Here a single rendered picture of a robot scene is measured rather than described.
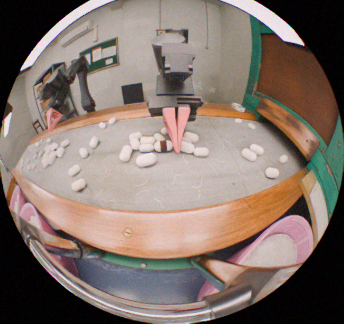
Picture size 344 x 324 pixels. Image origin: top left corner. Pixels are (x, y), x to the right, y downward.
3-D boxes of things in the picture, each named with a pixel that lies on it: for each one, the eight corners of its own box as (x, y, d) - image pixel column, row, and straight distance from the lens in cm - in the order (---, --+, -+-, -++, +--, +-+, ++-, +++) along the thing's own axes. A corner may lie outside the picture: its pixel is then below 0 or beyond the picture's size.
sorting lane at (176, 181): (29, 147, 143) (28, 146, 142) (256, 125, 57) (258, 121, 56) (15, 170, 139) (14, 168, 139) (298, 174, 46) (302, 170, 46)
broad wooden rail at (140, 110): (41, 149, 148) (33, 136, 145) (235, 134, 69) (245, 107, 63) (36, 157, 145) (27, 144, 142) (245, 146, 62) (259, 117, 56)
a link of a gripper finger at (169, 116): (209, 150, 16) (202, 97, 19) (163, 152, 15) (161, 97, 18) (197, 153, 22) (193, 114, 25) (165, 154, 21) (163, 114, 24)
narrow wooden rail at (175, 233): (19, 175, 140) (13, 167, 138) (287, 185, 49) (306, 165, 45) (17, 179, 140) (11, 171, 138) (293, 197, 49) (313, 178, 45)
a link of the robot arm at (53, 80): (58, 75, 47) (67, 58, 57) (43, 86, 52) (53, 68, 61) (72, 92, 53) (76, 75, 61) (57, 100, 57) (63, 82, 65)
